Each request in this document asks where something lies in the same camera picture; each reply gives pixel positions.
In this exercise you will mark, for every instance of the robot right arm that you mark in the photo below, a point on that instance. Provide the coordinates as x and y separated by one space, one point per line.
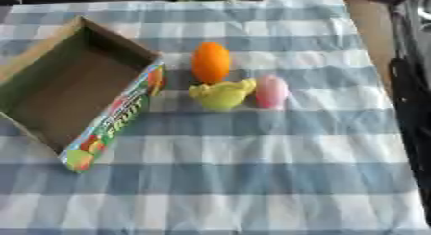
412 94

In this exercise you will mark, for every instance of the open tan cardboard box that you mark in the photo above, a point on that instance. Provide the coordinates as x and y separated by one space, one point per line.
67 94

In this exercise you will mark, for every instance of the yellow-green toy pear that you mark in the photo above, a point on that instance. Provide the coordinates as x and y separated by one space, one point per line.
223 96

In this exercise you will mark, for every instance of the orange toy fruit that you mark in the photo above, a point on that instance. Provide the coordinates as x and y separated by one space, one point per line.
211 62

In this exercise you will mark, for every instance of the pink toy peach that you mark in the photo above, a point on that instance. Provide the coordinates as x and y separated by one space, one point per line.
271 91

